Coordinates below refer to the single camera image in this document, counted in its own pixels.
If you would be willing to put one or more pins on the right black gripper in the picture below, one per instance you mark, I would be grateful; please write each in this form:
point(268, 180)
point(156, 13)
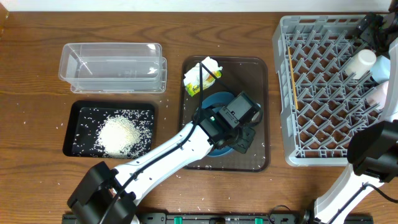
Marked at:
point(368, 28)

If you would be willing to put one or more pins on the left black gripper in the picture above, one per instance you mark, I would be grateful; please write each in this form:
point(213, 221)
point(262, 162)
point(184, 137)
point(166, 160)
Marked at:
point(245, 146)

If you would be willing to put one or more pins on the white green cup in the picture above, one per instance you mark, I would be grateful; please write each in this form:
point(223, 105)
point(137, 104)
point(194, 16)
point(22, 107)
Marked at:
point(361, 63)

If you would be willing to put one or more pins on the light blue bowl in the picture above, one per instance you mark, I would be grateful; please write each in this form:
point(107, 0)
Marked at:
point(381, 69)

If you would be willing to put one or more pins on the wooden chopstick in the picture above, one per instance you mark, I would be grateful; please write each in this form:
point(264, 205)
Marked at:
point(292, 78)

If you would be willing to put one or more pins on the pink cup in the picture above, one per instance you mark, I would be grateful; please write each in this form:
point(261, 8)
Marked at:
point(378, 96)

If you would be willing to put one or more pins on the green yellow snack wrapper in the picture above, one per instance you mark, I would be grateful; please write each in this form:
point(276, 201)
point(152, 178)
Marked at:
point(192, 87)

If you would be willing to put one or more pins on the white tissue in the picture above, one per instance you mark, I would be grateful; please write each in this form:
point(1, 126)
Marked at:
point(194, 73)

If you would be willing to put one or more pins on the dark blue plate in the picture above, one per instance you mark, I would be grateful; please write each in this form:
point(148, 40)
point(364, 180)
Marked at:
point(223, 98)

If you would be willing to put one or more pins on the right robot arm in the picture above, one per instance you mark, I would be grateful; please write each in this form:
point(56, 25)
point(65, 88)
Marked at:
point(372, 152)

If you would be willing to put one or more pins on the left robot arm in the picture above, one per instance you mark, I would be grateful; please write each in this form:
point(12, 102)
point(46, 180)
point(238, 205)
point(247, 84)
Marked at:
point(107, 195)

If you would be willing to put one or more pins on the grey dishwasher rack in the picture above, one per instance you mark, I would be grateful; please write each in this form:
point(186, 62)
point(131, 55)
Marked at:
point(332, 106)

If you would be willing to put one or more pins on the brown serving tray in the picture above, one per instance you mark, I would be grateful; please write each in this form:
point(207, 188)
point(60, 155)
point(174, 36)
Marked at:
point(248, 74)

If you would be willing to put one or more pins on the pile of white rice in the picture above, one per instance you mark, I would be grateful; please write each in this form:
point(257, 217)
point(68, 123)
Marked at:
point(113, 133)

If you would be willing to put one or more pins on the black plastic bin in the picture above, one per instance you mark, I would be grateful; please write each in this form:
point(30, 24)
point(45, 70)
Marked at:
point(77, 106)

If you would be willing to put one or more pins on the clear plastic bin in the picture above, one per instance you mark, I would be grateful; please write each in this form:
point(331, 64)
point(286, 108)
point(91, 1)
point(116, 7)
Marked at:
point(113, 67)

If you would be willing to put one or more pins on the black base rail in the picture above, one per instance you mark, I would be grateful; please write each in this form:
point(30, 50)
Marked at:
point(161, 218)

